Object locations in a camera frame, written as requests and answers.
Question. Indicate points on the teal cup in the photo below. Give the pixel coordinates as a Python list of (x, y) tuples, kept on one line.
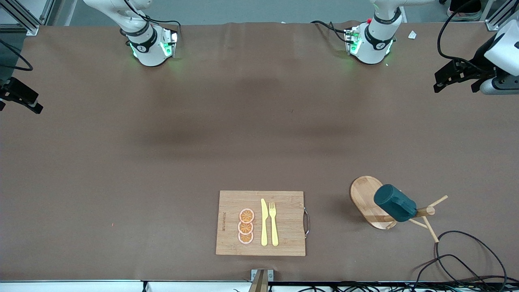
[(395, 202)]

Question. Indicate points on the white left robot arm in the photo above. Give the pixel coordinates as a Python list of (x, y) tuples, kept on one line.
[(375, 48)]

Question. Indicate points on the white table edge rail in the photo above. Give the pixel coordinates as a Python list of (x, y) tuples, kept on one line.
[(61, 286)]

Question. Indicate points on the yellow plastic knife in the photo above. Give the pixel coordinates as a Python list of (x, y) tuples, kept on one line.
[(264, 225)]

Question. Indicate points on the white paper scrap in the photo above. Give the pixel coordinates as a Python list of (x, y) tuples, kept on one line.
[(412, 35)]

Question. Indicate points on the dark shoe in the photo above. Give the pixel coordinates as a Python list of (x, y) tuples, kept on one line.
[(464, 10)]

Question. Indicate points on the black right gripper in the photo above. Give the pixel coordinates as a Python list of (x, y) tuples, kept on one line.
[(16, 91)]

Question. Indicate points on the wooden mug tree stand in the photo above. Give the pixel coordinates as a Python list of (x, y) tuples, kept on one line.
[(367, 198)]

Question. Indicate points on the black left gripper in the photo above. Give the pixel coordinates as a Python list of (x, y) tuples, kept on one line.
[(477, 65)]

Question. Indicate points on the yellow plastic fork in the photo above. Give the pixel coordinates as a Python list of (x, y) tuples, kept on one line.
[(274, 232)]

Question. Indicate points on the brown table cover mat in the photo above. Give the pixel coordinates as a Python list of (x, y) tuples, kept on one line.
[(162, 162)]

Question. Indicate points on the aluminium frame profile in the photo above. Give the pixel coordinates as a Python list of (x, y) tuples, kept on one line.
[(31, 28), (492, 25)]

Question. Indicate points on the metal table edge bracket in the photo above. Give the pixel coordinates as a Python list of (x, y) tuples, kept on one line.
[(255, 275)]

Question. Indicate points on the orange slice toy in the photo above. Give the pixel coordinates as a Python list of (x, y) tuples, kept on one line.
[(246, 215)]

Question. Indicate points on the bamboo cutting board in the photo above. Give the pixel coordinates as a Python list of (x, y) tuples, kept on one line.
[(288, 202)]

